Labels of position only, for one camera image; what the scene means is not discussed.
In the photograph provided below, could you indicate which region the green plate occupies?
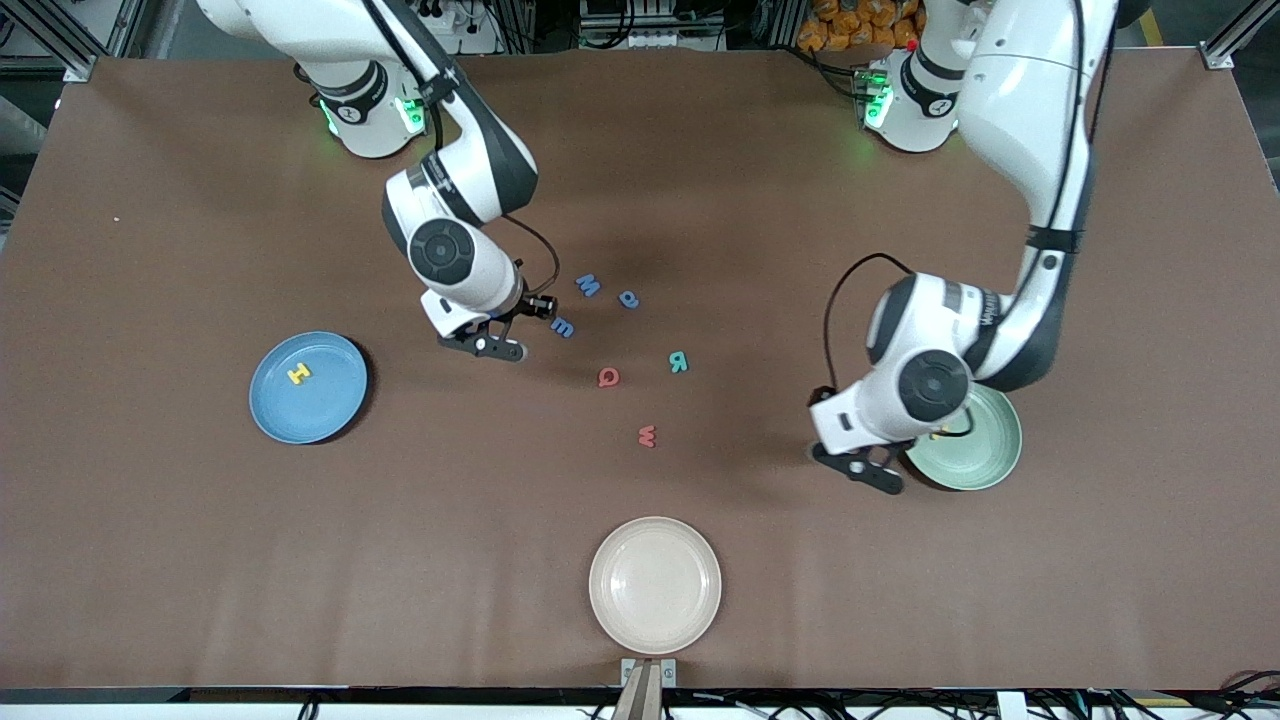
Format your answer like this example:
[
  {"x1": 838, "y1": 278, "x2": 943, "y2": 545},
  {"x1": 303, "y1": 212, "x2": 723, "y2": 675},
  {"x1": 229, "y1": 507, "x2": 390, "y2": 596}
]
[{"x1": 905, "y1": 385, "x2": 1024, "y2": 492}]

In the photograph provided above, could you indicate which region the blue plate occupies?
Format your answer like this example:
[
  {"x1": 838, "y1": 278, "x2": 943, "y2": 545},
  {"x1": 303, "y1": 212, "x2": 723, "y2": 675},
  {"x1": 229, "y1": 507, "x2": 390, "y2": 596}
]
[{"x1": 249, "y1": 331, "x2": 369, "y2": 446}]

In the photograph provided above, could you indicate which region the beige plate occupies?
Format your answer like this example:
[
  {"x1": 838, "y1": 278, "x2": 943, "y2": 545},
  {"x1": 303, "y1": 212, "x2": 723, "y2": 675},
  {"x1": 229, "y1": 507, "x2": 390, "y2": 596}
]
[{"x1": 588, "y1": 516, "x2": 723, "y2": 656}]

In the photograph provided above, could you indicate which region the white power strip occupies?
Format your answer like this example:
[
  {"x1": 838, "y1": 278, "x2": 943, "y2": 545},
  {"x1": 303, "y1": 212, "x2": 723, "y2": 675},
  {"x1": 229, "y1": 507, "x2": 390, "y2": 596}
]
[{"x1": 420, "y1": 0, "x2": 501, "y2": 56}]

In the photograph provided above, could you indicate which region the pile of orange objects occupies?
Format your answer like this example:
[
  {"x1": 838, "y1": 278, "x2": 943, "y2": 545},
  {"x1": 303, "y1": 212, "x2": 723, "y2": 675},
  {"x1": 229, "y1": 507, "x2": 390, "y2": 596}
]
[{"x1": 797, "y1": 0, "x2": 923, "y2": 53}]

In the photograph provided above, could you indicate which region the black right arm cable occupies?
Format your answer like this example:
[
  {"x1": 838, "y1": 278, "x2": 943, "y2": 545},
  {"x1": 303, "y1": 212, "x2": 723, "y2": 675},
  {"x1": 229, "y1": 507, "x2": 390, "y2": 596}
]
[{"x1": 500, "y1": 213, "x2": 561, "y2": 296}]

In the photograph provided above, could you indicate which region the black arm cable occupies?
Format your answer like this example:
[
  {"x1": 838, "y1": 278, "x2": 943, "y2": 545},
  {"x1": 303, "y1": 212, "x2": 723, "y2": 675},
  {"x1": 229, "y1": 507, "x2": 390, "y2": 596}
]
[
  {"x1": 822, "y1": 252, "x2": 916, "y2": 401},
  {"x1": 500, "y1": 213, "x2": 561, "y2": 296}
]

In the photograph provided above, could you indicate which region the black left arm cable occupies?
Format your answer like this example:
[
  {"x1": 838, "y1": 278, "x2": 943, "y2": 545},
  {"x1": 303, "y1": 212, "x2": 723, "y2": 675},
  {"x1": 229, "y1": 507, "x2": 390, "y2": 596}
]
[{"x1": 822, "y1": 252, "x2": 916, "y2": 401}]

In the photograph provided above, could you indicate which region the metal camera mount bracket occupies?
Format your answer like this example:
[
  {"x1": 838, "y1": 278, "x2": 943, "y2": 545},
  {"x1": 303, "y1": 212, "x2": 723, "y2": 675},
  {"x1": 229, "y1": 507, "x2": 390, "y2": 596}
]
[{"x1": 620, "y1": 657, "x2": 678, "y2": 720}]

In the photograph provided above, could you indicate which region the aluminium frame post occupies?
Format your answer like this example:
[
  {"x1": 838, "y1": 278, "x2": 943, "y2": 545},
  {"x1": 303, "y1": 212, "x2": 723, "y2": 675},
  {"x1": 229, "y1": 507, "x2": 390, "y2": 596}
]
[
  {"x1": 0, "y1": 0, "x2": 106, "y2": 83},
  {"x1": 1200, "y1": 0, "x2": 1280, "y2": 71}
]

